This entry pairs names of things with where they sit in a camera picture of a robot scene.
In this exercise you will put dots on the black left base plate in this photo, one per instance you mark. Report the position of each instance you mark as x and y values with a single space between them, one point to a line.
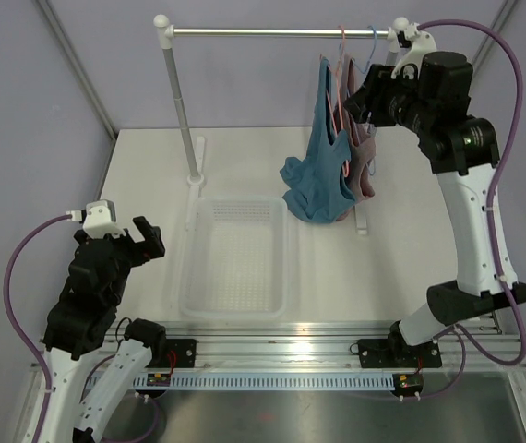
181 353

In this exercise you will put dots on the translucent white plastic basket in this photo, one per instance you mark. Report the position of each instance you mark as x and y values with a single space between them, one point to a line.
236 259

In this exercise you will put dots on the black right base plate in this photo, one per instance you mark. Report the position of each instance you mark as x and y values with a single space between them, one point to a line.
374 353

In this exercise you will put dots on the white clothes rack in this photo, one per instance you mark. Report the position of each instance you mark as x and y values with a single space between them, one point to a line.
195 147

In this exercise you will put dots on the aluminium mounting rail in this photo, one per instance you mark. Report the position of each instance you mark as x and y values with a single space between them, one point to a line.
327 346

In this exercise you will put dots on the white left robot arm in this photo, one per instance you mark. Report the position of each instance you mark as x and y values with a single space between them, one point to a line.
76 329

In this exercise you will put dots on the blue tank top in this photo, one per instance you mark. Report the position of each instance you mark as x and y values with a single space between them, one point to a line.
317 190

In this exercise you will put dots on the pink wire hanger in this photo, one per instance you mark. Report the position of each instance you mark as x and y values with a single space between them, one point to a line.
336 73

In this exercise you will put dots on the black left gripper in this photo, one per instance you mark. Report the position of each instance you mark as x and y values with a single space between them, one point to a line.
143 251

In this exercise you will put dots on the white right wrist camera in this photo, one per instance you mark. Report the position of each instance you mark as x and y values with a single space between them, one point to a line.
407 45

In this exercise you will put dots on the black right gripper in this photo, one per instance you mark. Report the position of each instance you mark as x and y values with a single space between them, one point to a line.
372 96

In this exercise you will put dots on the pink tank top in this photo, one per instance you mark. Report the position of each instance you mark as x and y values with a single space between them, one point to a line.
362 144

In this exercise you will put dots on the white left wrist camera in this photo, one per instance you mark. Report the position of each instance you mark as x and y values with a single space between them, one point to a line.
98 219

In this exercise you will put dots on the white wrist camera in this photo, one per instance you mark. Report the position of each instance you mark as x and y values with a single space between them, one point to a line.
98 219
407 45

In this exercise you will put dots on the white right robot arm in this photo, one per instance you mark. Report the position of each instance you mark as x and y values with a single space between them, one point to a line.
431 99

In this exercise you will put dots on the white slotted cable duct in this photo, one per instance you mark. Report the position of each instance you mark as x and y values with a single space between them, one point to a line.
271 382

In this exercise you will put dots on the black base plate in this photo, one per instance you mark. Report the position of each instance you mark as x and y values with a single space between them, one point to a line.
181 353
374 353

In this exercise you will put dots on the blue wire hanger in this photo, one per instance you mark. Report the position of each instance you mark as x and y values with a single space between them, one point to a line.
371 165

